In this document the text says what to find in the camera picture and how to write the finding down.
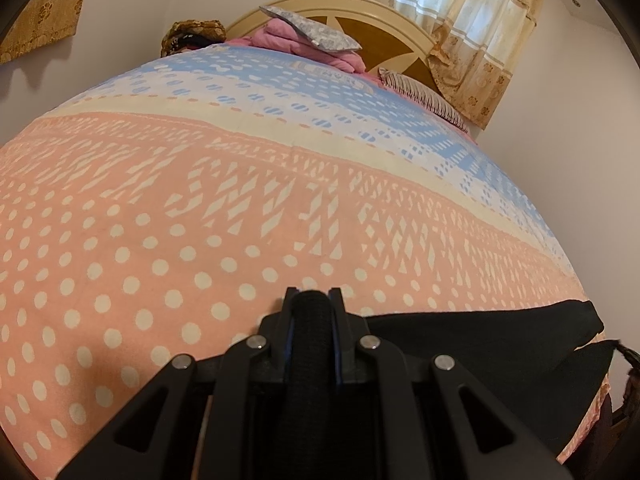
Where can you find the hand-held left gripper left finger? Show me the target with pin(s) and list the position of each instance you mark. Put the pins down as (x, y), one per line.
(288, 347)

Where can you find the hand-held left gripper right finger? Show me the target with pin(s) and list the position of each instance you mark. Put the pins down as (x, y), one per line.
(338, 347)

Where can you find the black pants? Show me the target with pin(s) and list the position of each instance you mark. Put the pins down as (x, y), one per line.
(500, 340)

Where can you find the pink blue printed bed blanket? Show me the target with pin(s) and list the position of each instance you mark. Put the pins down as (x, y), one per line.
(150, 210)

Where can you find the striped pillow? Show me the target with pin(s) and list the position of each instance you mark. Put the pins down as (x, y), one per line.
(425, 92)

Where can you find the pink folded blanket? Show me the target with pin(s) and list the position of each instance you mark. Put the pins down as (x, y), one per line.
(280, 35)

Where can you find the grey patterned pillow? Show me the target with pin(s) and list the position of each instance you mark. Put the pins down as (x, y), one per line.
(320, 35)

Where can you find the cream wooden headboard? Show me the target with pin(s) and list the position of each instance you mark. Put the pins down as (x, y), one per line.
(380, 35)

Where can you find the brown patterned bag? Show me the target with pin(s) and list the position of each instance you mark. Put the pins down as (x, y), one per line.
(195, 30)

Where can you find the beige striped floral curtain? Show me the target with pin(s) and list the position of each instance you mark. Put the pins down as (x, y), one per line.
(475, 35)

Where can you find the golden floral curtain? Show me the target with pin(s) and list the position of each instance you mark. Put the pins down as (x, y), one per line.
(45, 15)

